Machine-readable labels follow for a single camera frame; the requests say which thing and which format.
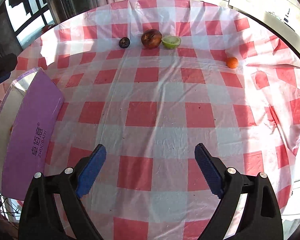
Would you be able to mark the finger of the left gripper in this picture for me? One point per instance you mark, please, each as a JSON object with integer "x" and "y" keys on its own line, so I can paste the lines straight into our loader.
{"x": 7, "y": 65}

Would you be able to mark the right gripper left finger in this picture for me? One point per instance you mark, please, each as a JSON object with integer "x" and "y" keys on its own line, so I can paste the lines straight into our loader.
{"x": 40, "y": 218}

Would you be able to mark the dark red apple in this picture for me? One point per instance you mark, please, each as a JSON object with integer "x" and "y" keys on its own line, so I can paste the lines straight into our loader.
{"x": 151, "y": 38}

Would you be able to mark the purple cardboard box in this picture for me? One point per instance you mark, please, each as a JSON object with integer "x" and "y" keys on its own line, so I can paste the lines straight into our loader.
{"x": 28, "y": 114}

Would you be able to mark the dark passion fruit left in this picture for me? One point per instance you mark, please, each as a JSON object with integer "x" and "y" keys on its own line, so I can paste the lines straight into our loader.
{"x": 124, "y": 43}

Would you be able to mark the red white checkered tablecloth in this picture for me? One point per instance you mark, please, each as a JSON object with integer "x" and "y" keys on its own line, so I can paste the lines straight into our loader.
{"x": 151, "y": 107}

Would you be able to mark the orange mandarin right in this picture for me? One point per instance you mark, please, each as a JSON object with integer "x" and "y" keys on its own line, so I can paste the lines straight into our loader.
{"x": 232, "y": 62}

